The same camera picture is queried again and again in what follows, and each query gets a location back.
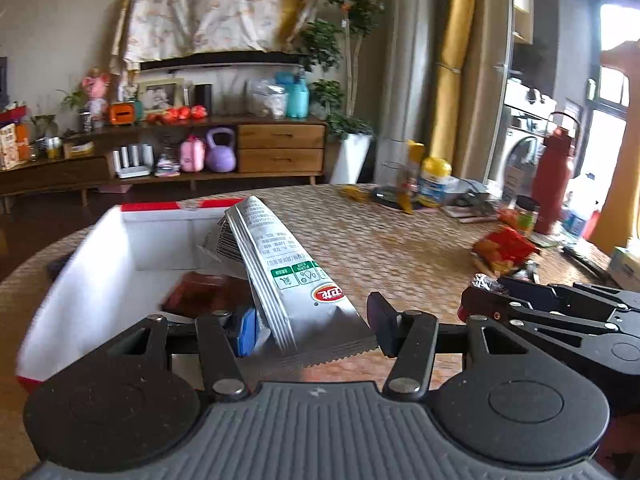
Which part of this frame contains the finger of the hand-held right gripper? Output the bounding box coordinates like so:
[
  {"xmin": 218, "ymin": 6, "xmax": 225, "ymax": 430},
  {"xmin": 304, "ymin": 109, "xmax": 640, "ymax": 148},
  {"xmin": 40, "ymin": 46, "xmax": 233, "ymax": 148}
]
[
  {"xmin": 500, "ymin": 276, "xmax": 640, "ymax": 312},
  {"xmin": 459, "ymin": 285, "xmax": 612, "ymax": 342}
]

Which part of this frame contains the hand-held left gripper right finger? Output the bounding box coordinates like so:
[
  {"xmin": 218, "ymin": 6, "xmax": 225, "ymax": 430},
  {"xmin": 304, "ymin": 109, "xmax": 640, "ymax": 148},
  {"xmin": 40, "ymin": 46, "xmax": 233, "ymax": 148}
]
[{"xmin": 366, "ymin": 291, "xmax": 545, "ymax": 402}]

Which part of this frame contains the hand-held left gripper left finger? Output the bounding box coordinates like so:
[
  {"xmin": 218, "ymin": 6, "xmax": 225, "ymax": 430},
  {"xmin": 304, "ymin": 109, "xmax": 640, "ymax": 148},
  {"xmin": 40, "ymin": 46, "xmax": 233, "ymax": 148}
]
[{"xmin": 106, "ymin": 308, "xmax": 259, "ymax": 402}]

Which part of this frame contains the clear snack packet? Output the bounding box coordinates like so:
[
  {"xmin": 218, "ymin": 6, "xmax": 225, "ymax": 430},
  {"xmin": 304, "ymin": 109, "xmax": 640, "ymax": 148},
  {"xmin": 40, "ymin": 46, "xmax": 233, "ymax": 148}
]
[{"xmin": 467, "ymin": 272, "xmax": 506, "ymax": 293}]

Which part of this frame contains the silver snack packet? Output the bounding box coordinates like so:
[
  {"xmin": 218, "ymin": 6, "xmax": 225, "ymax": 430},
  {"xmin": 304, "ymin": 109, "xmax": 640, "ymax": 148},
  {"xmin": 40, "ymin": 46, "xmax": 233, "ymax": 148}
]
[{"xmin": 197, "ymin": 195, "xmax": 379, "ymax": 371}]

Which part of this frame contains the red and white box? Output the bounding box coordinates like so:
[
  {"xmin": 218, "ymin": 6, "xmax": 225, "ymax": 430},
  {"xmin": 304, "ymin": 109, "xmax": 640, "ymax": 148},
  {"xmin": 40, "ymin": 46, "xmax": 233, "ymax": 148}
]
[{"xmin": 15, "ymin": 200, "xmax": 261, "ymax": 396}]

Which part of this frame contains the black snack packet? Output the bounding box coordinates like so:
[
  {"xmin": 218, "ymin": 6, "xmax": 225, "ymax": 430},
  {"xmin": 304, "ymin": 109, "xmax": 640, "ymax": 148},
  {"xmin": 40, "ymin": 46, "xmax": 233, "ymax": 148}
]
[{"xmin": 515, "ymin": 260, "xmax": 542, "ymax": 283}]

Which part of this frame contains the red snack bag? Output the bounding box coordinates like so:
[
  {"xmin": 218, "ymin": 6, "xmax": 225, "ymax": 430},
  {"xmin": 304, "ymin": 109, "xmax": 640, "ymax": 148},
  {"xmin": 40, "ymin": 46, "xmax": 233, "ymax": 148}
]
[{"xmin": 472, "ymin": 225, "xmax": 541, "ymax": 276}]

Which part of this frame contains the dark red snack packet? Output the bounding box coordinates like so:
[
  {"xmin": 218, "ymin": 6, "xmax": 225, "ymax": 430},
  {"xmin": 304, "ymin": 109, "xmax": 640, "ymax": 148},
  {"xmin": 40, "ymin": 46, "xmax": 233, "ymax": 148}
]
[{"xmin": 160, "ymin": 272, "xmax": 251, "ymax": 321}]

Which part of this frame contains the black remote control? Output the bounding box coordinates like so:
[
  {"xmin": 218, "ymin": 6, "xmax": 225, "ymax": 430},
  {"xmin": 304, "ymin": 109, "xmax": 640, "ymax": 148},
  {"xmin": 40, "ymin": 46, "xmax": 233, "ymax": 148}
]
[{"xmin": 562, "ymin": 245, "xmax": 611, "ymax": 281}]

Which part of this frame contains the glass jar with green label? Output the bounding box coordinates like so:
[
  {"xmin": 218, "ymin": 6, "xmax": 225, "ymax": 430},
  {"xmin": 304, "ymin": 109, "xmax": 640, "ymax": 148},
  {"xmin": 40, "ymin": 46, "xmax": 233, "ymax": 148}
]
[{"xmin": 510, "ymin": 195, "xmax": 541, "ymax": 238}]

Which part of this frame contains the tissue box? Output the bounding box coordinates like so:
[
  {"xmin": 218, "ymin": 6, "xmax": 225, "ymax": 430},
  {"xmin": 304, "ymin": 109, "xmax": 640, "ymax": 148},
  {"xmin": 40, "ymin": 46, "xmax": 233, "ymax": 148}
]
[{"xmin": 607, "ymin": 246, "xmax": 640, "ymax": 291}]

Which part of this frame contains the clear plastic water bottle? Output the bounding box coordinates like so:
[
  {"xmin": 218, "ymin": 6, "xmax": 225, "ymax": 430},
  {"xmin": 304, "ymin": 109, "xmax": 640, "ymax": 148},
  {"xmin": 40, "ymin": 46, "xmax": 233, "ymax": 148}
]
[{"xmin": 562, "ymin": 172, "xmax": 601, "ymax": 241}]

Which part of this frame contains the white card sign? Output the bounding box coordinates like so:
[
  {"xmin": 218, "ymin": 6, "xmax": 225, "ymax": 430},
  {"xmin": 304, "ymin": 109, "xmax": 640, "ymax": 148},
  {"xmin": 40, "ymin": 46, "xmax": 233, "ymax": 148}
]
[{"xmin": 502, "ymin": 165, "xmax": 528, "ymax": 203}]

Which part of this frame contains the red thermos bottle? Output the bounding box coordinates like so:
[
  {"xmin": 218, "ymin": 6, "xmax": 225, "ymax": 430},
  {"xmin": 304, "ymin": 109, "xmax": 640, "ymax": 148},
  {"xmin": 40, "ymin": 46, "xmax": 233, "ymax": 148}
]
[{"xmin": 531, "ymin": 111, "xmax": 581, "ymax": 236}]

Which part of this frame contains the black round dish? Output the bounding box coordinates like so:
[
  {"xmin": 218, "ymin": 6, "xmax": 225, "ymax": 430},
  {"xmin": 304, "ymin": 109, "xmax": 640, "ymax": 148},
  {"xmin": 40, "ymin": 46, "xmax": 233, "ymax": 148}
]
[{"xmin": 370, "ymin": 186, "xmax": 416, "ymax": 209}]

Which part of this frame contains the white bottle with yellow lid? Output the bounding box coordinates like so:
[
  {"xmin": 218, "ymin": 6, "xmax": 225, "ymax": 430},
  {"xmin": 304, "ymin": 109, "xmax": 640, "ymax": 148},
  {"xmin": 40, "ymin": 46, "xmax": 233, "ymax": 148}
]
[{"xmin": 417, "ymin": 156, "xmax": 453, "ymax": 208}]

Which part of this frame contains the clear glass jar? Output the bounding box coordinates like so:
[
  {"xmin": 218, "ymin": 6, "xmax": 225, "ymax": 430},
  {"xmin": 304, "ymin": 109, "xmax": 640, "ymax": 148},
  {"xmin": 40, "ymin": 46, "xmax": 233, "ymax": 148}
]
[{"xmin": 382, "ymin": 160, "xmax": 418, "ymax": 211}]

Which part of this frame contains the white washing machine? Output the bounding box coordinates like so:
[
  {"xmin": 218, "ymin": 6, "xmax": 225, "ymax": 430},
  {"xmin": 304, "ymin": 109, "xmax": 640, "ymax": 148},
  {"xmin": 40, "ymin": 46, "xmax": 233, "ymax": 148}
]
[{"xmin": 492, "ymin": 105, "xmax": 558, "ymax": 201}]

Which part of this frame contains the yellow chair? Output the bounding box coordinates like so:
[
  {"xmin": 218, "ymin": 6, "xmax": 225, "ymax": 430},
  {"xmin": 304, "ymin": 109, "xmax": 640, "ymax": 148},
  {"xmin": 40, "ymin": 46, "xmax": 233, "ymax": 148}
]
[{"xmin": 585, "ymin": 39, "xmax": 640, "ymax": 256}]

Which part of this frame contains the white plant pot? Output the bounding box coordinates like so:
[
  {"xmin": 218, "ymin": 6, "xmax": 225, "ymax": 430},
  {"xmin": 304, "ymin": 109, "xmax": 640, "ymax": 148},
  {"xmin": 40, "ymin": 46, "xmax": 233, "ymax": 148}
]
[{"xmin": 330, "ymin": 132, "xmax": 373, "ymax": 185}]

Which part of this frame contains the purple kettlebell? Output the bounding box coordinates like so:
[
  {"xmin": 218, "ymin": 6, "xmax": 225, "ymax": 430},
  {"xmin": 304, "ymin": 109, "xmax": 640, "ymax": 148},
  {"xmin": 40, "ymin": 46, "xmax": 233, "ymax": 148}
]
[{"xmin": 205, "ymin": 127, "xmax": 237, "ymax": 173}]

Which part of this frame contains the stack of cards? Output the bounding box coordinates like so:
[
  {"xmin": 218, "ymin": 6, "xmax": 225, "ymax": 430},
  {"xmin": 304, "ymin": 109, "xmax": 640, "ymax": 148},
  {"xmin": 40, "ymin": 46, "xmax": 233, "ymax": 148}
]
[{"xmin": 155, "ymin": 152, "xmax": 182, "ymax": 177}]

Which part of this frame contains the pink bottle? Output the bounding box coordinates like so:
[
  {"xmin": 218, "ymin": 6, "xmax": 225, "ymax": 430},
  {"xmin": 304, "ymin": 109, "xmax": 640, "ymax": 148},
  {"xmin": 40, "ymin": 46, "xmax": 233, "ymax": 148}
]
[{"xmin": 180, "ymin": 135, "xmax": 206, "ymax": 173}]

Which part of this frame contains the wooden television cabinet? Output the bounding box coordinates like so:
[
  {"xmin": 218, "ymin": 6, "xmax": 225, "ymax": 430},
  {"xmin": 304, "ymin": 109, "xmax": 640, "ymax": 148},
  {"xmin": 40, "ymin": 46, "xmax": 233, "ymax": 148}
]
[{"xmin": 0, "ymin": 115, "xmax": 328, "ymax": 206}]

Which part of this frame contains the white router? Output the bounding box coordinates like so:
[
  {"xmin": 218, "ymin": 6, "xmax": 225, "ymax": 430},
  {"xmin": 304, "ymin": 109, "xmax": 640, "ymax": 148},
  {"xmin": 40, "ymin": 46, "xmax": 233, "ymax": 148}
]
[{"xmin": 112, "ymin": 144, "xmax": 155, "ymax": 178}]

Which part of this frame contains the row of red ornaments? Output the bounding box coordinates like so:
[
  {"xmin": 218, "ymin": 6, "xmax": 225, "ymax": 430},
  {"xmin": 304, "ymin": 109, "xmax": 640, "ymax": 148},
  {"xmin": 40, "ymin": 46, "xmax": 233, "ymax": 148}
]
[{"xmin": 146, "ymin": 105, "xmax": 208, "ymax": 126}]

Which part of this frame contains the teal toy container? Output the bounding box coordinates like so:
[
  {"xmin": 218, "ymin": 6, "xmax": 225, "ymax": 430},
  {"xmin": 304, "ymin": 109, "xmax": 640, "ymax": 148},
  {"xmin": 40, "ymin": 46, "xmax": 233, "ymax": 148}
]
[{"xmin": 285, "ymin": 72, "xmax": 311, "ymax": 120}]

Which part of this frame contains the clear plastic bag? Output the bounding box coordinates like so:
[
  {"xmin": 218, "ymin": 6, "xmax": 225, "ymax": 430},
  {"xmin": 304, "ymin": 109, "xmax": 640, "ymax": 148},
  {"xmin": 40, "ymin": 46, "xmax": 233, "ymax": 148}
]
[{"xmin": 245, "ymin": 79, "xmax": 290, "ymax": 121}]

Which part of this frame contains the black speaker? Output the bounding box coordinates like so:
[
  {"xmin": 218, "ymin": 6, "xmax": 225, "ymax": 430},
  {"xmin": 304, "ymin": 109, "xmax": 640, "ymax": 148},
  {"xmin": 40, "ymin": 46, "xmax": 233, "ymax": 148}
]
[{"xmin": 194, "ymin": 83, "xmax": 213, "ymax": 118}]

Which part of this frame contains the yellow curtain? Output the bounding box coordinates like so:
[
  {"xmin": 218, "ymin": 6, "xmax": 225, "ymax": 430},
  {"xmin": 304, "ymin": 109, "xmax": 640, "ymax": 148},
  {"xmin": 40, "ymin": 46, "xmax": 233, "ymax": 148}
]
[{"xmin": 430, "ymin": 0, "xmax": 481, "ymax": 153}]

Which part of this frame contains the grey standing air conditioner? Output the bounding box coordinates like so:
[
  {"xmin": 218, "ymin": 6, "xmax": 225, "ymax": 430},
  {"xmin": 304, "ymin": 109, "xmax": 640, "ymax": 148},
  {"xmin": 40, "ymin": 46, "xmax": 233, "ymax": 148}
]
[{"xmin": 372, "ymin": 0, "xmax": 441, "ymax": 186}]

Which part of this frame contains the orange radio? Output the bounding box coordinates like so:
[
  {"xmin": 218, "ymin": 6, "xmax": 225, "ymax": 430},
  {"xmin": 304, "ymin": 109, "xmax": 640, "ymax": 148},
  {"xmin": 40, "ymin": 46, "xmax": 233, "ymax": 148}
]
[{"xmin": 109, "ymin": 101, "xmax": 143, "ymax": 126}]

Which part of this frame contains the black television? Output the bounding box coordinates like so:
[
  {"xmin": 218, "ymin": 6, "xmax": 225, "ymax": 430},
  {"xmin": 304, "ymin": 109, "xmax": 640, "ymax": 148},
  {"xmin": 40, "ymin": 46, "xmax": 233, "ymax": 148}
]
[{"xmin": 140, "ymin": 50, "xmax": 311, "ymax": 72}]

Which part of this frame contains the pink plush toy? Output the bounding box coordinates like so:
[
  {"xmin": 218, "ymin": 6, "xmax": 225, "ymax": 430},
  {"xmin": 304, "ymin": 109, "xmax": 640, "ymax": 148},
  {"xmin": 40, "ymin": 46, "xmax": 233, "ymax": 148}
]
[{"xmin": 82, "ymin": 66, "xmax": 113, "ymax": 128}]

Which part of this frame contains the small green plant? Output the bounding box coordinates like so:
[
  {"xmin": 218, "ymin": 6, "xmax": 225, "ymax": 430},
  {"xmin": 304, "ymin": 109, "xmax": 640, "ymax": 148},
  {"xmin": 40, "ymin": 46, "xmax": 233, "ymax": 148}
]
[{"xmin": 57, "ymin": 87, "xmax": 93, "ymax": 133}]

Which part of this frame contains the orange printed box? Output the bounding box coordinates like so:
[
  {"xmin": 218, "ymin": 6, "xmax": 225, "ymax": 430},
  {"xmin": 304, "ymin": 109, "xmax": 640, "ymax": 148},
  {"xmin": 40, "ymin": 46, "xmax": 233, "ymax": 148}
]
[{"xmin": 0, "ymin": 122, "xmax": 31, "ymax": 171}]

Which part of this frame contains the yellow cloth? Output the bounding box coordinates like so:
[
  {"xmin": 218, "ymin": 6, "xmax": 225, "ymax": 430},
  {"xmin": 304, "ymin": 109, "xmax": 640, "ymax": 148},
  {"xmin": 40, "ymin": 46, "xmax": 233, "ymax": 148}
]
[{"xmin": 277, "ymin": 0, "xmax": 321, "ymax": 51}]

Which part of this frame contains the floral cloth cover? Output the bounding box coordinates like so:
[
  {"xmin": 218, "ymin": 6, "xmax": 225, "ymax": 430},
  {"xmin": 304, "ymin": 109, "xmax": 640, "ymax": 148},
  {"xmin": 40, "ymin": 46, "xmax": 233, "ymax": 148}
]
[{"xmin": 110, "ymin": 0, "xmax": 321, "ymax": 71}]

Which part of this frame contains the photo frame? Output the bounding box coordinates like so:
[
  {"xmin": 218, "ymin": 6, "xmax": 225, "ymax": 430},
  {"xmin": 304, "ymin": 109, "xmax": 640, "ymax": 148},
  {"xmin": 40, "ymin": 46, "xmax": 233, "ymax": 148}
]
[{"xmin": 137, "ymin": 78, "xmax": 186, "ymax": 116}]

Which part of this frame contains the wall shelf cabinet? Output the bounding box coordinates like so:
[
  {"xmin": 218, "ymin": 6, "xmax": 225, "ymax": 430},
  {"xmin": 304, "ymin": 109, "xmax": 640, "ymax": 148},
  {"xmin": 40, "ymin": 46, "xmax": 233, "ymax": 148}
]
[{"xmin": 510, "ymin": 0, "xmax": 536, "ymax": 46}]

